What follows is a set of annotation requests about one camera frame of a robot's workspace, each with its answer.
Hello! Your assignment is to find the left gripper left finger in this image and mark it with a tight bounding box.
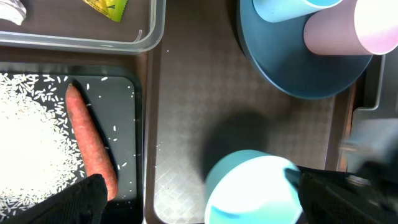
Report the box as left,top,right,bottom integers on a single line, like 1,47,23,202
2,174,108,224

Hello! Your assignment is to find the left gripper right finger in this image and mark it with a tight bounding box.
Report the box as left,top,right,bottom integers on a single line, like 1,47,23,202
284,166,397,224

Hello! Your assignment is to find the orange carrot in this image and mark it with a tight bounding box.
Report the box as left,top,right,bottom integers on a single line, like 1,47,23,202
65,84,118,201

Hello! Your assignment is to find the white cooked rice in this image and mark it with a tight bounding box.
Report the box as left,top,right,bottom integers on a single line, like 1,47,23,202
1,72,87,220

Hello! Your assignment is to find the light blue bowl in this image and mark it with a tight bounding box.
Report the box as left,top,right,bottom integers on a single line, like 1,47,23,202
204,150,303,223

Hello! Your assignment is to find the pink cup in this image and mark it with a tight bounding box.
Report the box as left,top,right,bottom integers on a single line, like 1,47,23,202
303,0,397,55

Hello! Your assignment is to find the light blue cup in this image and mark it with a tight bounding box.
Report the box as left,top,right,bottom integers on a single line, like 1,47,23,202
252,0,342,23

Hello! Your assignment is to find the foil snack wrapper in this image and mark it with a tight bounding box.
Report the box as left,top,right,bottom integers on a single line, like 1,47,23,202
83,0,127,22

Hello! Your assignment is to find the white napkin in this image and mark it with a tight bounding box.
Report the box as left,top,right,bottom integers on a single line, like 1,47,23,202
0,0,27,26

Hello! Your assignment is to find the grey dishwasher rack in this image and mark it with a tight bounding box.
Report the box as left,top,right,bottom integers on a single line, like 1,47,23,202
338,46,398,175

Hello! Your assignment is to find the black plastic tray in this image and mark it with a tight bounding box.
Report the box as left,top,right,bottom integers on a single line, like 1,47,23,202
1,62,144,224

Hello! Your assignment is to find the brown serving tray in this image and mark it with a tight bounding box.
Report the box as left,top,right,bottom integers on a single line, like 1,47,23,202
145,1,351,223

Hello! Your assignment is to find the dark blue plate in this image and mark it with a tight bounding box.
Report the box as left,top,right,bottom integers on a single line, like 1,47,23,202
237,0,372,100

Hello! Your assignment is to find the clear plastic bin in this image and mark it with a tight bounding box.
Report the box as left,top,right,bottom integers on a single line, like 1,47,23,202
1,0,166,55

